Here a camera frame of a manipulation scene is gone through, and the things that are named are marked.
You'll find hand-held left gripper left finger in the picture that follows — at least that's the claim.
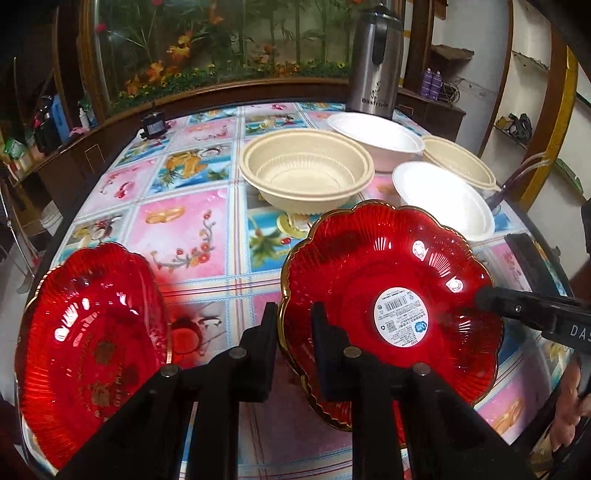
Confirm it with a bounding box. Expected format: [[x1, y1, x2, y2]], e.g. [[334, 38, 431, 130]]
[[55, 302, 279, 480]]

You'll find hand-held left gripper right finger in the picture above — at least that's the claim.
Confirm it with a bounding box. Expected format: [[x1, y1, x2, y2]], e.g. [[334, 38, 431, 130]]
[[312, 302, 536, 480]]

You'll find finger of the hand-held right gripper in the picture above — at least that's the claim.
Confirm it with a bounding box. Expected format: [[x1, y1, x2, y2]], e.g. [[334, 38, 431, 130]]
[[475, 285, 583, 332], [505, 233, 570, 297]]

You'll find red glass plate white label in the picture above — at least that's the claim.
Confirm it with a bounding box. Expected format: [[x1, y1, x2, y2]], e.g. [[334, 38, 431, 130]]
[[278, 199, 505, 432]]

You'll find small white foam bowl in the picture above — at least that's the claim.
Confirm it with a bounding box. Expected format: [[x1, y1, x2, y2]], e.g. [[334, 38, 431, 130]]
[[392, 161, 496, 241]]

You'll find small beige plastic bowl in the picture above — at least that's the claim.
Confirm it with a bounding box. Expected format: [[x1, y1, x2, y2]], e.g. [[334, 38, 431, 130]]
[[421, 135, 502, 192]]

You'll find large beige plastic bowl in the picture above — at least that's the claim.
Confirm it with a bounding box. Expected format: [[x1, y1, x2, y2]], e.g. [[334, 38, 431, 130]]
[[239, 128, 375, 214]]

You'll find red glass plate gold print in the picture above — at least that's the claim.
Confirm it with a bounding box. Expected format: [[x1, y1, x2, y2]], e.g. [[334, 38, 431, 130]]
[[14, 241, 172, 470]]

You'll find wide white foam bowl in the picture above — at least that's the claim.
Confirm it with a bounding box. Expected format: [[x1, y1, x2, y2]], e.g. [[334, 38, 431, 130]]
[[326, 112, 426, 173]]

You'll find person's right hand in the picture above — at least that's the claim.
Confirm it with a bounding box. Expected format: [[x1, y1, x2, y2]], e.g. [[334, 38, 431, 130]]
[[551, 357, 591, 454]]

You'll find dark wooden cabinet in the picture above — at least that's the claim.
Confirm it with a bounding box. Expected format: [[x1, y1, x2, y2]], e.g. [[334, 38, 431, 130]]
[[396, 87, 467, 141]]

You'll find stainless steel thermos jug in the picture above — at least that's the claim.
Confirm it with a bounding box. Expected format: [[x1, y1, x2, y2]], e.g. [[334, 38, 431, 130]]
[[345, 4, 403, 121]]

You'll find small black device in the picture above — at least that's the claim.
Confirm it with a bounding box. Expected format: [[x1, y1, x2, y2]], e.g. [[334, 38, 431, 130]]
[[140, 105, 166, 140]]

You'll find blue plastic bottle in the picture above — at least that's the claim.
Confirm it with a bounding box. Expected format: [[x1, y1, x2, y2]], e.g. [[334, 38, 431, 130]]
[[50, 95, 71, 145]]

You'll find black jug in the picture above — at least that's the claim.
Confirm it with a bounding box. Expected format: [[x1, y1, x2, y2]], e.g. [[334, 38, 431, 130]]
[[33, 96, 62, 155]]

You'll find green packet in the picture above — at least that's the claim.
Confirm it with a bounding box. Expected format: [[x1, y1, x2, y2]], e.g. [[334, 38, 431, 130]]
[[1, 137, 29, 174]]

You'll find clear plastic hose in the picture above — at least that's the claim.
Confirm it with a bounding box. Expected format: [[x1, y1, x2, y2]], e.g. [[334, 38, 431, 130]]
[[501, 156, 552, 195]]

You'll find flower and bamboo wall mural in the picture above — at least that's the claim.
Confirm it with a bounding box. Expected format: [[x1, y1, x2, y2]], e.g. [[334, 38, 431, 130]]
[[81, 0, 411, 112]]

